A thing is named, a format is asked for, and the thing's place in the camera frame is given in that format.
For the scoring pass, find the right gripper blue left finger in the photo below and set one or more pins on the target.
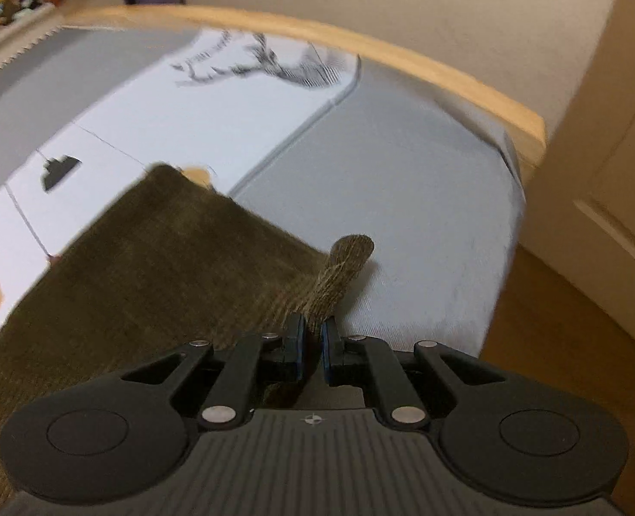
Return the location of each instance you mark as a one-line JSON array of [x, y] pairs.
[[257, 362]]

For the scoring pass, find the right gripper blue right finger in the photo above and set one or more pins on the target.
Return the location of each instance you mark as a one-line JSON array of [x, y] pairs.
[[371, 365]]

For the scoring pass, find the brown corduroy pants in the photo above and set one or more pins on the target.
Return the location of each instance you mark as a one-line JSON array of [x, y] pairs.
[[168, 263]]

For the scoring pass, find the grey bed sheet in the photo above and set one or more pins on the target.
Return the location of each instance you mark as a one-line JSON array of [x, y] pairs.
[[437, 190]]

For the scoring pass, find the white printed deer bed runner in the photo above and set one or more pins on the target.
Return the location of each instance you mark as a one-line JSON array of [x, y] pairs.
[[83, 114]]

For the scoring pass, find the cream door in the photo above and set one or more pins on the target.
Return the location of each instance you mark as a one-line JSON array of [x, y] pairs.
[[580, 216]]

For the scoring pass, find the wooden bed frame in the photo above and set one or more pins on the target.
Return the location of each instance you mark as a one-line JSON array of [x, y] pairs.
[[526, 128]]

